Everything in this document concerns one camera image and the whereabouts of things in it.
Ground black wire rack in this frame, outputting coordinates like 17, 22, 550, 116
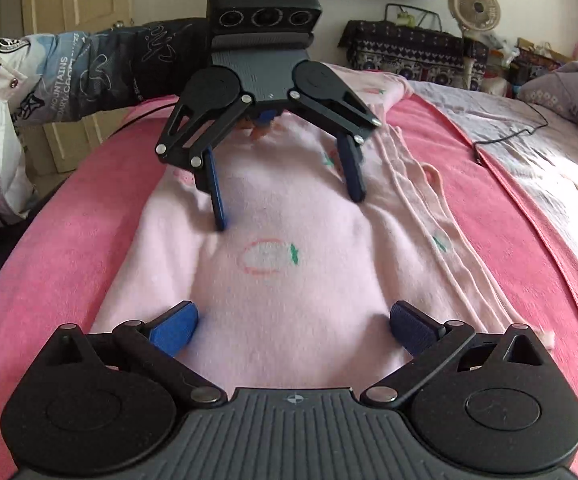
384, 3, 444, 31

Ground black patterned cloth cabinet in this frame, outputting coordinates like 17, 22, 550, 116
340, 20, 490, 92

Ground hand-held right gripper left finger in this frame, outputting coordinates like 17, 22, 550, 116
44, 300, 227, 407

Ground pink towel blanket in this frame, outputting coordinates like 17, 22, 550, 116
0, 92, 578, 480

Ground pink strawberry pajama pants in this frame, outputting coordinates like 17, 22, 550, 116
319, 62, 557, 353

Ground pink strawberry pajama top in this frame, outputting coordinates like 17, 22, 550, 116
91, 107, 410, 391

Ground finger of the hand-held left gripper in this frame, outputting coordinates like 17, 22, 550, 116
155, 92, 252, 233
294, 85, 383, 206

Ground grey purple bed sheet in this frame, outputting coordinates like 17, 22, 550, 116
409, 80, 578, 311

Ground person's left forearm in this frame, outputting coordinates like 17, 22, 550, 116
0, 19, 215, 126

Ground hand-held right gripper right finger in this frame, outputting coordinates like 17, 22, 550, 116
360, 300, 547, 407

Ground thin black cable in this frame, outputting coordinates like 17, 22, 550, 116
472, 102, 550, 168

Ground beige desk fan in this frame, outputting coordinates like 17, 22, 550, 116
448, 0, 501, 41

